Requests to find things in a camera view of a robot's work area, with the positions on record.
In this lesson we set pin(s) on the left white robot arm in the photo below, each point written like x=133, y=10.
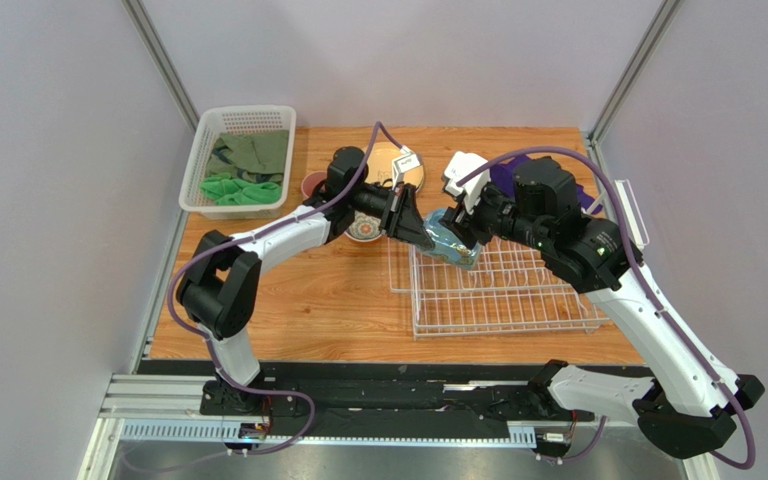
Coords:
x=218, y=288

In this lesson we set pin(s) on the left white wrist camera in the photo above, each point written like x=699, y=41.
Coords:
x=407, y=167

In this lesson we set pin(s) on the bright green cloth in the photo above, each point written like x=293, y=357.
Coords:
x=225, y=190

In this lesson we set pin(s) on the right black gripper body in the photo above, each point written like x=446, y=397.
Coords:
x=463, y=219

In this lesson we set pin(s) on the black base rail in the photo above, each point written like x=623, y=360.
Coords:
x=400, y=401

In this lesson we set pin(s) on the white wire dish rack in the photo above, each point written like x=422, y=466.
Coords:
x=509, y=291

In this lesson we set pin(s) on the pink cup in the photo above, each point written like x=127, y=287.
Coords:
x=311, y=181

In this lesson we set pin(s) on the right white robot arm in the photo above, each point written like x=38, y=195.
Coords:
x=691, y=403

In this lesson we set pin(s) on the blue glass mug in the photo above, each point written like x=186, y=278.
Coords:
x=447, y=247

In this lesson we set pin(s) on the white plastic basket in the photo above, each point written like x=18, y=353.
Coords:
x=234, y=120

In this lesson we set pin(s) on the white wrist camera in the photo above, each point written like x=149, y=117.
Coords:
x=465, y=177
x=407, y=167

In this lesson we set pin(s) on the purple cloth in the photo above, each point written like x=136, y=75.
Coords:
x=502, y=175

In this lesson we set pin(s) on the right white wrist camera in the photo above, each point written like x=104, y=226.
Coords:
x=465, y=177

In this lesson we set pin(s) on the white patterned small bowl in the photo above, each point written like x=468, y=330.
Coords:
x=364, y=228

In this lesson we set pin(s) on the olive green cloth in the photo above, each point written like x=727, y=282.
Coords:
x=256, y=158

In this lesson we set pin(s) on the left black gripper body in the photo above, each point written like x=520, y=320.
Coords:
x=378, y=202

